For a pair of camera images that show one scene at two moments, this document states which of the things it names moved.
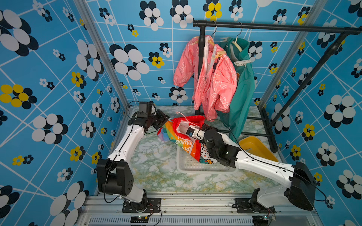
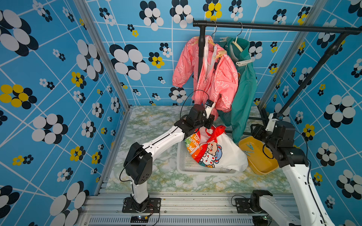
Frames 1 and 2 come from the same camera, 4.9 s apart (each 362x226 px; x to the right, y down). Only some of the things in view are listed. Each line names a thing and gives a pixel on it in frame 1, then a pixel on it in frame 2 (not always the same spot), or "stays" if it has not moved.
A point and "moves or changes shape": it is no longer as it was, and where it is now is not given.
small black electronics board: [139, 219] stays
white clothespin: [242, 63] stays
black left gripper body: [158, 119] → [207, 122]
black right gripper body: [206, 130] → [260, 133]
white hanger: [235, 43] stays
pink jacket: [215, 94] stays
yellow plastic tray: [254, 146] stays
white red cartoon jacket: [175, 130] moves or changes shape
